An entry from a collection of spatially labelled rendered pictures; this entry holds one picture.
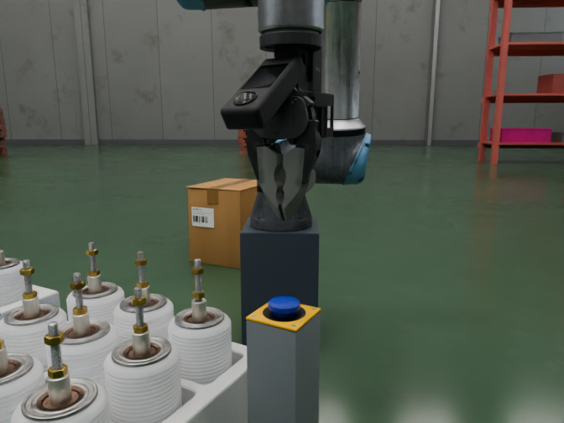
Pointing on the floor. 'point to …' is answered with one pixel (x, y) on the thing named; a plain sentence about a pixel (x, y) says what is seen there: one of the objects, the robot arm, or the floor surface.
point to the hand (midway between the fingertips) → (282, 211)
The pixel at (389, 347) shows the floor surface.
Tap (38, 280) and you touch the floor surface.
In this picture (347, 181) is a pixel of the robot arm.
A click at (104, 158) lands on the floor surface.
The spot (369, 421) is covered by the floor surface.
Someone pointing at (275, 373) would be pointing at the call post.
